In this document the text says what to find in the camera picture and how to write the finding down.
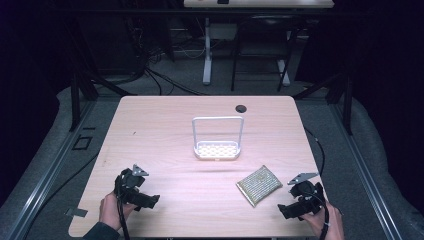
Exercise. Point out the person's left hand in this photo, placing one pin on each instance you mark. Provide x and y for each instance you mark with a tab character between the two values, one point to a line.
110	210

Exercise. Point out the black metal stool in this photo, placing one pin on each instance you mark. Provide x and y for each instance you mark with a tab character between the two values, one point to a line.
263	50

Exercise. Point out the person's right hand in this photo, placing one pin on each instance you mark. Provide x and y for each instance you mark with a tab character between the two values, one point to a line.
320	225

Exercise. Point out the grey tape strip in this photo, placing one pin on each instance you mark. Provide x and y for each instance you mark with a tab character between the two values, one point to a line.
76	212

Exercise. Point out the aluminium floor rail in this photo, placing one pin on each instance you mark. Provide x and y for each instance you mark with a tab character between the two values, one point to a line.
46	173
366	170

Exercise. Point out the black metal frame stand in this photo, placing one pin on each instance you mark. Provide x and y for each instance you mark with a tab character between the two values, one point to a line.
340	96
80	90

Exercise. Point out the white desk with white legs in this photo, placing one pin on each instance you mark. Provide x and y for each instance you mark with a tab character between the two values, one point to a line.
258	3

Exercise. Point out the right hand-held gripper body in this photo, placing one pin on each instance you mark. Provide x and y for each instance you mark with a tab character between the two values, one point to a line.
306	195

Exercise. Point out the gold mesh scouring sponge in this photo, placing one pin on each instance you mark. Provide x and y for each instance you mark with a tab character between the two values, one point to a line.
259	185

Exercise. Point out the white sponge holder rack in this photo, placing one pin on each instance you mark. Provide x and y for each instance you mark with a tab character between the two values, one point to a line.
217	150

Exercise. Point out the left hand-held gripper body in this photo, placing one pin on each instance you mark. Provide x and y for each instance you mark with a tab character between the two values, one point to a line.
130	186

